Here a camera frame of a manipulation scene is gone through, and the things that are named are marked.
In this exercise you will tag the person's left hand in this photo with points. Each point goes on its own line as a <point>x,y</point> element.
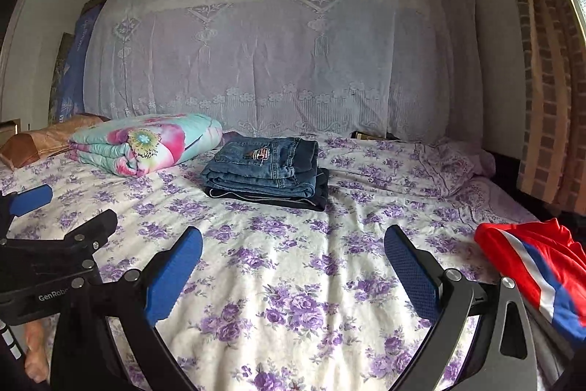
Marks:
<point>37,349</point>

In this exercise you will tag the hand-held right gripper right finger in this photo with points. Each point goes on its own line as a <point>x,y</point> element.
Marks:
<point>412,276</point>

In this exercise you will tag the red striped garment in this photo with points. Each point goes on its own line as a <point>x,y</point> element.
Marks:
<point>531,262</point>

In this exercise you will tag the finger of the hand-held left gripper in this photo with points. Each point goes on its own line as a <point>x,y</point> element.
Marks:
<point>32,197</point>
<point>98,226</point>

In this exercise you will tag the blue denim jeans pants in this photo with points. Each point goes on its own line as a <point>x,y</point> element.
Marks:
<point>265,169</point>

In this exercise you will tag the black folded pants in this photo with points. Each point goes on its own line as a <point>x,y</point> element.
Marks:
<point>321,199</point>

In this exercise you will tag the white lace cloth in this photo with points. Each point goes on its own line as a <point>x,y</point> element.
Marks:
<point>274,52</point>

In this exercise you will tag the brown pillow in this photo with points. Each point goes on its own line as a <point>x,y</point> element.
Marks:
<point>41,141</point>

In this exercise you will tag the purple floral bed sheet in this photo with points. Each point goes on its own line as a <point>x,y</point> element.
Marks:
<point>284,281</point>

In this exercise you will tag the dark flat box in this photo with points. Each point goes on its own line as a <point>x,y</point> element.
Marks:
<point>371,135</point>

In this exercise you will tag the brown checked curtain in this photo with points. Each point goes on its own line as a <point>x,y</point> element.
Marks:
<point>545,75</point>

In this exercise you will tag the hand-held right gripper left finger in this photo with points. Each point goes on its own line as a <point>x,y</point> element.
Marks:
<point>171,281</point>

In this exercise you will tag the purple floral pillow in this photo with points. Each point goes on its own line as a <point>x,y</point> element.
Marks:
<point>458,164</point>

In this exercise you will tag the folded floral quilt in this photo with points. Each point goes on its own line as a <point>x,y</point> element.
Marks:
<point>151,143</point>

